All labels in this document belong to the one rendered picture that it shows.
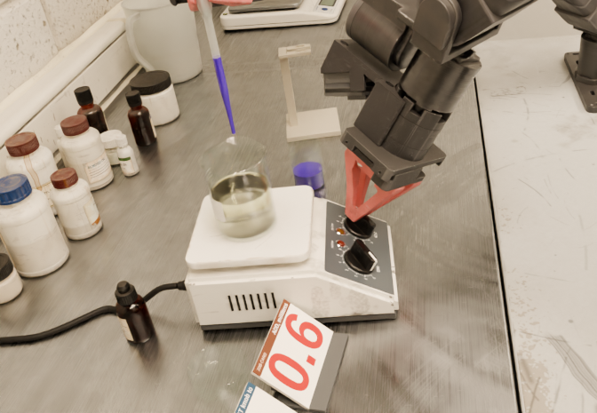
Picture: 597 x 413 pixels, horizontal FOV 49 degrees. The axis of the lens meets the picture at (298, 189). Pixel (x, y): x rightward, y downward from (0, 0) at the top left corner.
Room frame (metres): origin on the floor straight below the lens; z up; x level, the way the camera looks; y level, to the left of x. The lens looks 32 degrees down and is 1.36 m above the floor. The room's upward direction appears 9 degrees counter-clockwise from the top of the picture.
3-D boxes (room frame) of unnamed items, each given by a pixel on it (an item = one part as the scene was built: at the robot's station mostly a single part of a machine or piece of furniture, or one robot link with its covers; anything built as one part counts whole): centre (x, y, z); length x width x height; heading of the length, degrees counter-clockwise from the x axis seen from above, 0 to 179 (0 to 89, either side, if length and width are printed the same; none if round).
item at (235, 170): (0.54, 0.05, 1.03); 0.07 x 0.06 x 0.08; 171
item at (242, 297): (0.54, 0.03, 0.94); 0.22 x 0.13 x 0.08; 82
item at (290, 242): (0.54, 0.05, 0.98); 0.12 x 0.12 x 0.01; 82
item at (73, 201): (0.71, 0.28, 0.94); 0.05 x 0.05 x 0.09
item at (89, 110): (0.95, 0.30, 0.95); 0.04 x 0.04 x 0.10
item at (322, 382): (0.42, 0.02, 0.92); 0.09 x 0.06 x 0.04; 159
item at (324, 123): (0.89, -0.04, 0.96); 0.08 x 0.08 x 0.13; 86
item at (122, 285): (0.50, 0.18, 0.93); 0.03 x 0.03 x 0.07
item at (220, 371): (0.42, 0.10, 0.91); 0.06 x 0.06 x 0.02
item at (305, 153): (0.73, -0.02, 0.93); 0.04 x 0.04 x 0.06
